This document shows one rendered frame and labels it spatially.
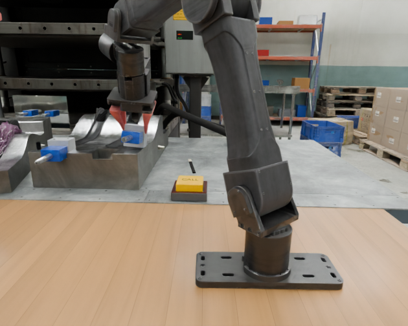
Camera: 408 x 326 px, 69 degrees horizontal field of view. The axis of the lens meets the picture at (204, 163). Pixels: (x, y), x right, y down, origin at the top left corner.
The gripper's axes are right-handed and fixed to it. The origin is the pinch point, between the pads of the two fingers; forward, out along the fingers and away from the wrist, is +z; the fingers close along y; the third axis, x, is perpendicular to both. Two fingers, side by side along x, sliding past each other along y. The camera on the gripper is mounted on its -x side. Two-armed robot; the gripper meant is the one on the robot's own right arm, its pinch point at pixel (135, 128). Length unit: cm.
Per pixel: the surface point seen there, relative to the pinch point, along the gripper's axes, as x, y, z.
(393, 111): -298, -266, 133
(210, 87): -317, -23, 134
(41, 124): -22.7, 38.1, 17.2
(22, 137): -5.6, 33.9, 10.5
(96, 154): 5.0, 8.8, 5.3
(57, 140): 5.2, 17.3, 1.9
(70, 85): -71, 50, 26
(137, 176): 9.3, -2.2, 7.3
